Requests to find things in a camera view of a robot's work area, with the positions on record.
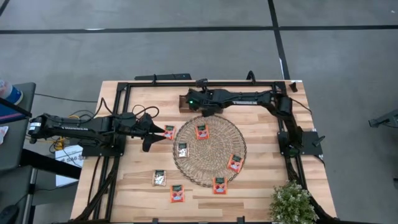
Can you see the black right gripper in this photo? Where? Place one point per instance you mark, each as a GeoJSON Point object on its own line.
{"type": "Point", "coordinates": [202, 99]}

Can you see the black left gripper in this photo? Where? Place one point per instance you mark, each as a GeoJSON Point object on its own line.
{"type": "Point", "coordinates": [135, 126]}

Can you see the orange Ahmad tea packet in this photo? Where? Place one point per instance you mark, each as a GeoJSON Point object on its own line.
{"type": "Point", "coordinates": [219, 186]}
{"type": "Point", "coordinates": [177, 194]}
{"type": "Point", "coordinates": [169, 133]}
{"type": "Point", "coordinates": [235, 164]}
{"type": "Point", "coordinates": [202, 132]}

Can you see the beige cinnamon tea packet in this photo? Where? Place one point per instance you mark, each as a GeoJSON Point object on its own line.
{"type": "Point", "coordinates": [182, 150]}
{"type": "Point", "coordinates": [159, 178]}

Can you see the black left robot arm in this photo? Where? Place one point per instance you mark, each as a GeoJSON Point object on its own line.
{"type": "Point", "coordinates": [77, 126]}

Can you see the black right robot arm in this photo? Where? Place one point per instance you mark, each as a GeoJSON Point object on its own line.
{"type": "Point", "coordinates": [248, 98]}

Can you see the wooden compartment tea box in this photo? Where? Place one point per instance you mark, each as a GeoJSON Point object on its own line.
{"type": "Point", "coordinates": [183, 108]}

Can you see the round woven straw placemat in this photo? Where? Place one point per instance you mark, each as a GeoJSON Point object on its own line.
{"type": "Point", "coordinates": [205, 161]}

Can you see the white paper sheet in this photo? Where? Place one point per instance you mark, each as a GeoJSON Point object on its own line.
{"type": "Point", "coordinates": [70, 158]}

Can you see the small black wedge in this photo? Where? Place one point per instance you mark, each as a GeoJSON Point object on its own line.
{"type": "Point", "coordinates": [293, 87]}

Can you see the black diagonal beam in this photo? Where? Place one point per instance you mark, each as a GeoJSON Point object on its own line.
{"type": "Point", "coordinates": [49, 163]}

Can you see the potted plant with white flowers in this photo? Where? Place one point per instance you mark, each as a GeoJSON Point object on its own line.
{"type": "Point", "coordinates": [292, 202]}

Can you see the dark grey side table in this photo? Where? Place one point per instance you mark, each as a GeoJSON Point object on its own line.
{"type": "Point", "coordinates": [18, 140]}

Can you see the blue flat box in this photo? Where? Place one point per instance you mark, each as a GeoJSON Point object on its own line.
{"type": "Point", "coordinates": [9, 113]}

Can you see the white wipes canister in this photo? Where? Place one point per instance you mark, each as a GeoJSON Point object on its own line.
{"type": "Point", "coordinates": [9, 91]}

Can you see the black stand foot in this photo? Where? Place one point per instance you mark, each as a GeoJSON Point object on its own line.
{"type": "Point", "coordinates": [384, 119]}

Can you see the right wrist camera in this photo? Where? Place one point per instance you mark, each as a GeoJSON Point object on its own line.
{"type": "Point", "coordinates": [202, 83]}

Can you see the black aluminium table frame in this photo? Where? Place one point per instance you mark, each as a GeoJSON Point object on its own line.
{"type": "Point", "coordinates": [155, 84]}

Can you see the black bracket bar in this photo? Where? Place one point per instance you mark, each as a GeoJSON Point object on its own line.
{"type": "Point", "coordinates": [163, 76]}

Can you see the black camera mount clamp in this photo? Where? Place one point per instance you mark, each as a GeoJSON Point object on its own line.
{"type": "Point", "coordinates": [154, 221]}
{"type": "Point", "coordinates": [241, 220]}

